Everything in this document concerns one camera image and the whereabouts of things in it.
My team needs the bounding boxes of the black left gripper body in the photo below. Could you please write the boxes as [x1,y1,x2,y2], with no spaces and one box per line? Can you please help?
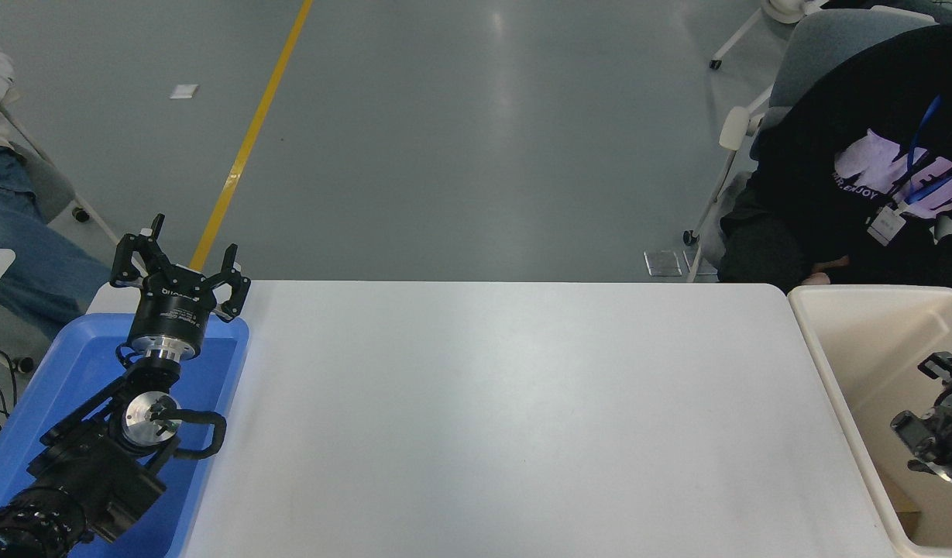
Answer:
[127,262,219,351]

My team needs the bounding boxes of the person's right hand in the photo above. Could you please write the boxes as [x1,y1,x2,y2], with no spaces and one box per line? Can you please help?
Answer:
[802,260,848,286]

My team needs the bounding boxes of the large pale plastic bin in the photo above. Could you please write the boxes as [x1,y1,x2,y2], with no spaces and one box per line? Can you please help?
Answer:
[787,285,952,558]

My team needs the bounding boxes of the blue plastic tray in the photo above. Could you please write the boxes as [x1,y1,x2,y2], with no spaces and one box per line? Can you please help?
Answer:
[0,312,250,558]

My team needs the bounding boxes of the person in blue trousers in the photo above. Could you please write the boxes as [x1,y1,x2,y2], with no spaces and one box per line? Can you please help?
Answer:
[0,33,112,342]

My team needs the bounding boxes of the grey wheeled chair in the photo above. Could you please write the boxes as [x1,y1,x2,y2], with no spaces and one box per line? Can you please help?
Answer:
[0,85,120,245]

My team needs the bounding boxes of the brown cardboard piece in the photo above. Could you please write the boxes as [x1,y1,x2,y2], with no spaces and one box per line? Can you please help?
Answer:
[882,477,922,516]

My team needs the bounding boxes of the white name badge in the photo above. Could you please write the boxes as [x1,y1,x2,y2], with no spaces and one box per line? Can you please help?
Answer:
[868,203,906,246]

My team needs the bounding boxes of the person in black top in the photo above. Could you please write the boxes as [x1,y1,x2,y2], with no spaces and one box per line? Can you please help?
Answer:
[716,19,952,294]

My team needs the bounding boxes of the white-armed grey office chair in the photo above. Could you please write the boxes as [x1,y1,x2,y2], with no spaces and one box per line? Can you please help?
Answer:
[683,6,941,284]

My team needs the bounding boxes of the white chair base with castor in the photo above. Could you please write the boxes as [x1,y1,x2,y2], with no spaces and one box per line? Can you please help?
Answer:
[708,0,833,71]

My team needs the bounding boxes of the blue lanyard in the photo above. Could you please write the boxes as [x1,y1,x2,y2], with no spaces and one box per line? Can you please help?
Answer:
[902,95,952,206]

